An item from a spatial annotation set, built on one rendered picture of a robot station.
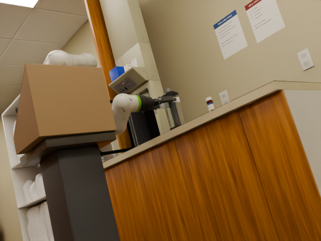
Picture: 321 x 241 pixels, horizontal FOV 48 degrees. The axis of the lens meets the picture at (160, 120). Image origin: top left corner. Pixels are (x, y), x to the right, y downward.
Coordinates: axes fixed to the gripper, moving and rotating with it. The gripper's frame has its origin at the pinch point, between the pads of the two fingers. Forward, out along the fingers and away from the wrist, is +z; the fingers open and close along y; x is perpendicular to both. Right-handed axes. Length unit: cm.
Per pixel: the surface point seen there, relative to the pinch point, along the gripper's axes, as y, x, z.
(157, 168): 15.0, 34.4, -9.7
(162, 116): 32.0, -1.7, 21.1
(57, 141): -14, 20, -81
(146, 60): 32, -44, 20
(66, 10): 139, -151, 31
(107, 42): 70, -78, 19
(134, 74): 36, -34, 9
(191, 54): 24, -48, 60
